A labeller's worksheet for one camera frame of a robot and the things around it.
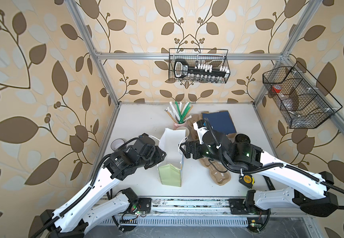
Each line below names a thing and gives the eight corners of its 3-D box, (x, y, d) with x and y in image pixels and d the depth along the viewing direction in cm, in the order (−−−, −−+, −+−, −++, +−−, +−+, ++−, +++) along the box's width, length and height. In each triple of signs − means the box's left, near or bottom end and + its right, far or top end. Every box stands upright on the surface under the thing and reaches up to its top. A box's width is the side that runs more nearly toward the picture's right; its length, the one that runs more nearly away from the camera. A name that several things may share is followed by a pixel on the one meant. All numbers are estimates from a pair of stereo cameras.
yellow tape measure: (241, 188, 81) (243, 187, 79) (238, 175, 85) (239, 174, 83) (254, 188, 81) (256, 187, 79) (250, 175, 85) (252, 174, 83)
